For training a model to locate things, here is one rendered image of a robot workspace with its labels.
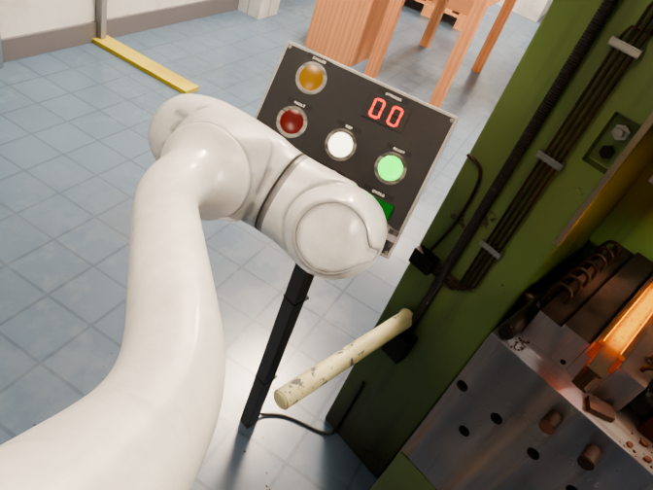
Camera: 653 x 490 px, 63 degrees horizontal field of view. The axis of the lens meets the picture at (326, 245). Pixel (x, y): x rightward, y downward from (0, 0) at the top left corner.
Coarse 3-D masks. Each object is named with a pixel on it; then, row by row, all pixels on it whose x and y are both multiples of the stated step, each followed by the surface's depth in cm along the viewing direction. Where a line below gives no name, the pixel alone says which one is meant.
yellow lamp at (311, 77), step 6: (306, 66) 96; (312, 66) 95; (300, 72) 96; (306, 72) 95; (312, 72) 95; (318, 72) 95; (300, 78) 96; (306, 78) 96; (312, 78) 95; (318, 78) 95; (300, 84) 96; (306, 84) 96; (312, 84) 96; (318, 84) 95
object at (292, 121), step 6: (288, 114) 97; (294, 114) 97; (300, 114) 96; (282, 120) 97; (288, 120) 97; (294, 120) 97; (300, 120) 97; (282, 126) 97; (288, 126) 97; (294, 126) 97; (300, 126) 97; (288, 132) 97; (294, 132) 97
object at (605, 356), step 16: (640, 304) 101; (624, 320) 96; (640, 320) 97; (608, 336) 92; (624, 336) 92; (592, 352) 89; (608, 352) 86; (592, 368) 82; (608, 368) 83; (576, 384) 84; (592, 384) 85
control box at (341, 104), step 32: (288, 64) 96; (320, 64) 95; (288, 96) 97; (320, 96) 96; (352, 96) 95; (384, 96) 94; (320, 128) 96; (352, 128) 96; (384, 128) 95; (416, 128) 94; (448, 128) 93; (320, 160) 97; (352, 160) 96; (416, 160) 94; (384, 192) 96; (416, 192) 95; (384, 256) 97
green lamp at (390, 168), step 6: (390, 156) 95; (384, 162) 95; (390, 162) 95; (396, 162) 94; (378, 168) 95; (384, 168) 95; (390, 168) 95; (396, 168) 95; (402, 168) 94; (384, 174) 95; (390, 174) 95; (396, 174) 95; (390, 180) 95
